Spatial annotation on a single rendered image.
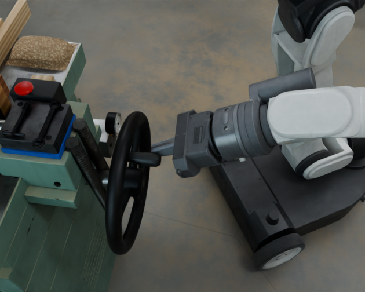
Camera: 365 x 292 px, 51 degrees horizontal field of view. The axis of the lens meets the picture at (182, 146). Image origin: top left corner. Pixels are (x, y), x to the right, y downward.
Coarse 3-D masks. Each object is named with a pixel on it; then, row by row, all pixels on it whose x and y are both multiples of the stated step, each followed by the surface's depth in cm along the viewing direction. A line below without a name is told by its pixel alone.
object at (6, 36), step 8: (24, 0) 92; (16, 8) 91; (24, 8) 92; (8, 16) 89; (16, 16) 89; (24, 16) 93; (8, 24) 87; (16, 24) 89; (24, 24) 93; (0, 32) 85; (8, 32) 86; (16, 32) 90; (0, 40) 84; (8, 40) 87; (0, 48) 84; (8, 48) 87; (0, 56) 84; (0, 64) 85
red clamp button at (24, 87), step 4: (20, 84) 64; (24, 84) 64; (28, 84) 64; (16, 88) 64; (20, 88) 64; (24, 88) 64; (28, 88) 64; (32, 88) 64; (16, 92) 64; (20, 92) 64; (24, 92) 64; (28, 92) 64
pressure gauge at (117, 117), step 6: (108, 114) 104; (114, 114) 104; (120, 114) 107; (108, 120) 103; (114, 120) 103; (120, 120) 109; (108, 126) 104; (114, 126) 103; (120, 126) 109; (108, 132) 105; (114, 132) 105
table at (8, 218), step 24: (0, 72) 84; (24, 72) 84; (48, 72) 84; (72, 72) 86; (0, 192) 66; (24, 192) 70; (48, 192) 70; (72, 192) 70; (0, 216) 64; (0, 240) 63; (0, 264) 64
